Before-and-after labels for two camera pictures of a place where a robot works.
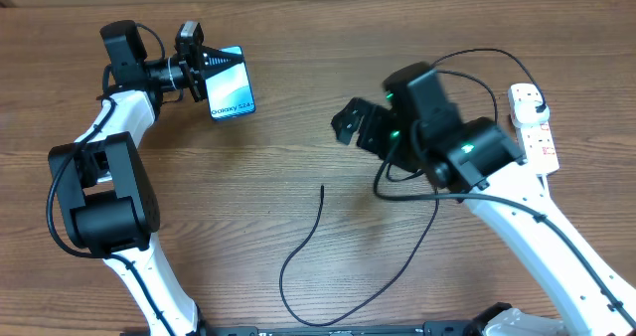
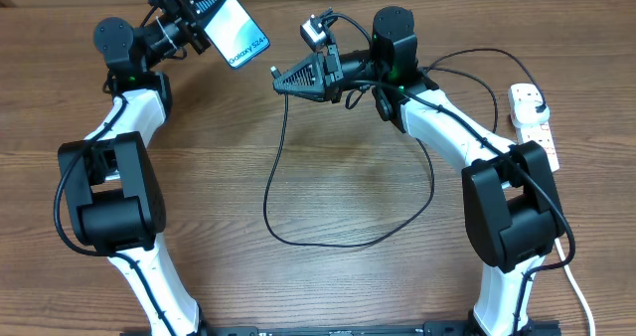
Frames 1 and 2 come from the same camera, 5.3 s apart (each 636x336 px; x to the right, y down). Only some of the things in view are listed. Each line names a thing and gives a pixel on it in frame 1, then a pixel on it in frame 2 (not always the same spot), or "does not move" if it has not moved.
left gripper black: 198,63 to 198,3
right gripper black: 379,121 to 327,74
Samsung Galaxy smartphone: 230,94 to 232,31
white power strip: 539,147 does not move
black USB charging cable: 421,241 to 418,135
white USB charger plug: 526,113 does not move
